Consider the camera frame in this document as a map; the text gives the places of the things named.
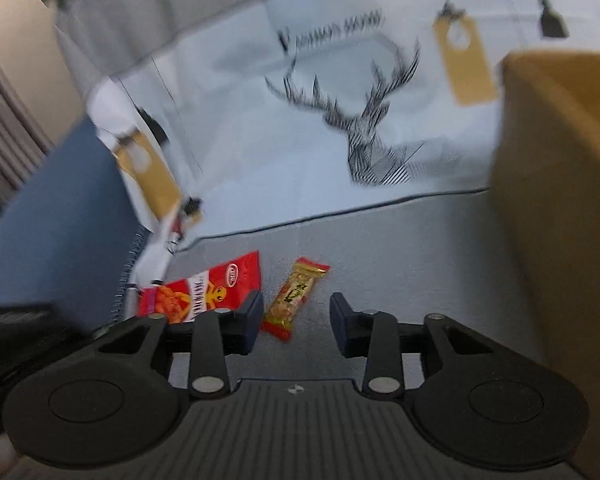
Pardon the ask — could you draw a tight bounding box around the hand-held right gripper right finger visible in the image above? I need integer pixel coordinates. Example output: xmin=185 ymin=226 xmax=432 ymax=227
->
xmin=329 ymin=291 xmax=505 ymax=401

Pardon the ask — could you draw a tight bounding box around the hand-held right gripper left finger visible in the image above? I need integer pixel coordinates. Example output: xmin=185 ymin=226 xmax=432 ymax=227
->
xmin=92 ymin=290 xmax=265 ymax=401

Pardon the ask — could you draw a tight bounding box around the small red candy bar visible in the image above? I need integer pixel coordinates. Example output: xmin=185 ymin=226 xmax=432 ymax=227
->
xmin=261 ymin=256 xmax=331 ymax=343

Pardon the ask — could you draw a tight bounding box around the cardboard box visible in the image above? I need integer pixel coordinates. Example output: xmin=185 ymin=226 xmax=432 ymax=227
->
xmin=488 ymin=50 xmax=600 ymax=480

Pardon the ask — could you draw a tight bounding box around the red snack bag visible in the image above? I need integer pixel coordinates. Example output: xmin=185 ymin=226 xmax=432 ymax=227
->
xmin=137 ymin=250 xmax=263 ymax=325

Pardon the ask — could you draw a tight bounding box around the blue spiral notebook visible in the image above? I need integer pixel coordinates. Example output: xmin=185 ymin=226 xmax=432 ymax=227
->
xmin=0 ymin=117 xmax=148 ymax=333

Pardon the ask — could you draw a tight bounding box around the deer print blanket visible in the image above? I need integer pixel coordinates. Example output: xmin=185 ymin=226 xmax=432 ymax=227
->
xmin=55 ymin=0 xmax=600 ymax=396

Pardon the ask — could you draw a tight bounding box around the grey pleated curtain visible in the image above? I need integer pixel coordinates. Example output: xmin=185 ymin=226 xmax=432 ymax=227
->
xmin=0 ymin=25 xmax=56 ymax=201

